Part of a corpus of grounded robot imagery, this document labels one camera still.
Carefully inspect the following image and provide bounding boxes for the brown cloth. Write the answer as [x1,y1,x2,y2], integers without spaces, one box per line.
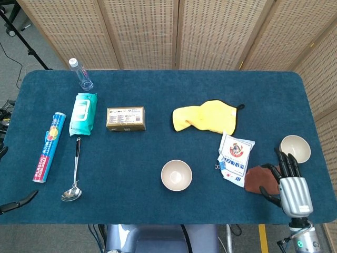
[244,163,283,196]

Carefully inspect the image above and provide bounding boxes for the white sugar bag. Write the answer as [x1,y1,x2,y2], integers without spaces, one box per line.
[217,131,256,188]

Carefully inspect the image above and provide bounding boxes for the black floor cable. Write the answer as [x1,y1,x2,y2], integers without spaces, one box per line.
[0,42,23,89]

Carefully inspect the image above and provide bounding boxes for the blue tube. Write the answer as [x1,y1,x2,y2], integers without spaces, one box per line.
[32,112,66,183]

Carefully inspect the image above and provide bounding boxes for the steel ladle with black handle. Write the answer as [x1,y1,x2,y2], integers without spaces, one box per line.
[61,137,83,202]

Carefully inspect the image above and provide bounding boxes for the clear plastic water bottle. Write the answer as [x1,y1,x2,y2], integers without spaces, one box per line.
[68,58,94,92]

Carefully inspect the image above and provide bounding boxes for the green wet wipes pack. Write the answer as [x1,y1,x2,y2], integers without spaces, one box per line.
[68,92,98,137]

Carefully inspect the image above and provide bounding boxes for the blue-grey robot torso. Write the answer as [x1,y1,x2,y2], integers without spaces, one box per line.
[105,223,220,253]

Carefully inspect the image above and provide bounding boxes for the black tripod stand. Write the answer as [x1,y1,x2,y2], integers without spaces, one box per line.
[0,0,54,71]

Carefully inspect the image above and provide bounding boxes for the gold wrapped rectangular box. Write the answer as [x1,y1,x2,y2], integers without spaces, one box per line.
[105,106,146,132]

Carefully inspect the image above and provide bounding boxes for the beige plastic bowl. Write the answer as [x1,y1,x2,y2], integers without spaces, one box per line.
[279,134,312,164]
[161,160,193,192]

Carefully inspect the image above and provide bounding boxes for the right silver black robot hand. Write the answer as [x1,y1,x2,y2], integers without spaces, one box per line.
[259,147,314,218]

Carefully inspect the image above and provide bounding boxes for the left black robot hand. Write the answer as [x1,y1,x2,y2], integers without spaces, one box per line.
[0,146,39,216]

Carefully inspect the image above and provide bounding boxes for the yellow cloth with black trim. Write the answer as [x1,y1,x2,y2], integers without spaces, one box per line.
[172,99,245,135]

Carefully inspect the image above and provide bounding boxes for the woven wooden folding screen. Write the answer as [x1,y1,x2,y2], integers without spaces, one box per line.
[15,0,337,253]

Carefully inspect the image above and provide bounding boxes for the blue felt table cover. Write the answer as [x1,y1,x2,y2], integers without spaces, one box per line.
[0,70,334,226]

